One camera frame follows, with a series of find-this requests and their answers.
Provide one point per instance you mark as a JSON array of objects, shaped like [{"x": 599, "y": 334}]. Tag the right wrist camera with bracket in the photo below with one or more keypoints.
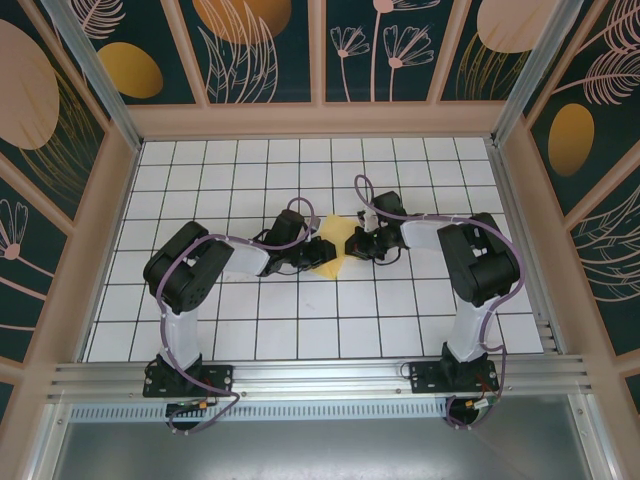
[{"x": 371, "y": 218}]

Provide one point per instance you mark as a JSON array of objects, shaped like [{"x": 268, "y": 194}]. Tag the long aluminium mounting rail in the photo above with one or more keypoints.
[{"x": 320, "y": 375}]

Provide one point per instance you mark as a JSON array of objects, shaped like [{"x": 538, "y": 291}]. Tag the wall panel pale pink circle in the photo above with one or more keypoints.
[{"x": 490, "y": 45}]

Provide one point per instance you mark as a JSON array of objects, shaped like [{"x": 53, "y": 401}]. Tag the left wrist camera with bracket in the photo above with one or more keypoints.
[{"x": 315, "y": 223}]

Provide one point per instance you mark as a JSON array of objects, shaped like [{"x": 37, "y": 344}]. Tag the grey metal sheet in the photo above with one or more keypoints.
[{"x": 320, "y": 450}]

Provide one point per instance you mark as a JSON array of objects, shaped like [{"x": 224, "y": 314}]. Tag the wall panel oval and feather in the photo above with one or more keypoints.
[{"x": 590, "y": 100}]

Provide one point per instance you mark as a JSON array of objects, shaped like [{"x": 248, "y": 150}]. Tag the black base plate right arm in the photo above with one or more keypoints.
[{"x": 425, "y": 380}]

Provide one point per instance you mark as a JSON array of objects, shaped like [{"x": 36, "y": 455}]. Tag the yellow cloth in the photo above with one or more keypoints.
[{"x": 336, "y": 235}]

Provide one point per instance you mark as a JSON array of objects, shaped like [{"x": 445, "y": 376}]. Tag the wall panel single flower outline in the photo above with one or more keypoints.
[{"x": 20, "y": 260}]

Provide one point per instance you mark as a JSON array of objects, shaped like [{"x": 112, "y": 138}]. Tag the wall panel pink leaf outlines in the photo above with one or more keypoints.
[{"x": 610, "y": 270}]

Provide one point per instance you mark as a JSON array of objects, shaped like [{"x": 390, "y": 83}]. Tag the aluminium corner post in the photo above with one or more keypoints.
[
  {"x": 95, "y": 75},
  {"x": 530, "y": 70}
]

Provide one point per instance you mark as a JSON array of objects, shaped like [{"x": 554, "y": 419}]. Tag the wall panel small golden oval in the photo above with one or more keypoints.
[{"x": 130, "y": 70}]

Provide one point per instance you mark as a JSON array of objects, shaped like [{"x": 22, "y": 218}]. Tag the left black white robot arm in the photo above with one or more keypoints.
[{"x": 185, "y": 265}]

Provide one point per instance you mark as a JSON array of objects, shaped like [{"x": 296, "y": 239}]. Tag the aluminium side rail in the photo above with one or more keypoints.
[{"x": 525, "y": 250}]

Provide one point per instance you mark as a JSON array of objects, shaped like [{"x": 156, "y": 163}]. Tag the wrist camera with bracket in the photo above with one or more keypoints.
[
  {"x": 315, "y": 223},
  {"x": 371, "y": 218}
]

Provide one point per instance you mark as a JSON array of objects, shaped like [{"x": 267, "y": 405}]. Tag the wall panel large orange circle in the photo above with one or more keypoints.
[{"x": 245, "y": 50}]

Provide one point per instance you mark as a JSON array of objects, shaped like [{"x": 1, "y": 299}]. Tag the black base plate left arm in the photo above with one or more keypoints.
[{"x": 220, "y": 380}]

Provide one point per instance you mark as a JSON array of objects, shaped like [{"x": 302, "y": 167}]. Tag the wall panel large pink oval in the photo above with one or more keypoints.
[{"x": 30, "y": 100}]

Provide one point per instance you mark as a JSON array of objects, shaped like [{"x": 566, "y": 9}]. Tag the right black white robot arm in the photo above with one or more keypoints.
[{"x": 480, "y": 265}]

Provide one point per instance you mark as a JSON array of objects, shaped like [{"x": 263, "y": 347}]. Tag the wall panel pink flowers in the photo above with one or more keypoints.
[{"x": 380, "y": 50}]

